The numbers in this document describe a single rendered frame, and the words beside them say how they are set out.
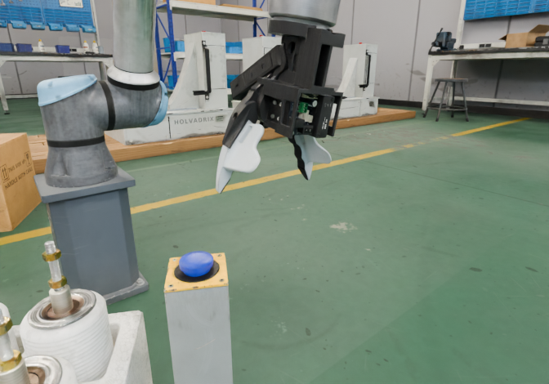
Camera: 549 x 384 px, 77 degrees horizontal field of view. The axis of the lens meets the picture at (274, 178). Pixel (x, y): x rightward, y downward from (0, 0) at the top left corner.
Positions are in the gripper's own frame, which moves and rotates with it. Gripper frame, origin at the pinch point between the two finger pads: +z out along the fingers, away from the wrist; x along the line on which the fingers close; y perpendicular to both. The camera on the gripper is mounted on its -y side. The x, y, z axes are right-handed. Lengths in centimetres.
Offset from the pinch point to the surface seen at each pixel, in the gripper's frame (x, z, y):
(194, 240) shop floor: 21, 46, -56
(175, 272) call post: -12.6, 9.1, 1.4
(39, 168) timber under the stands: -8, 63, -180
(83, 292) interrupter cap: -20.2, 17.6, -10.1
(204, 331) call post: -11.0, 14.5, 6.5
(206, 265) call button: -10.2, 7.2, 4.1
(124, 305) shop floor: -7, 46, -36
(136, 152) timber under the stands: 43, 56, -179
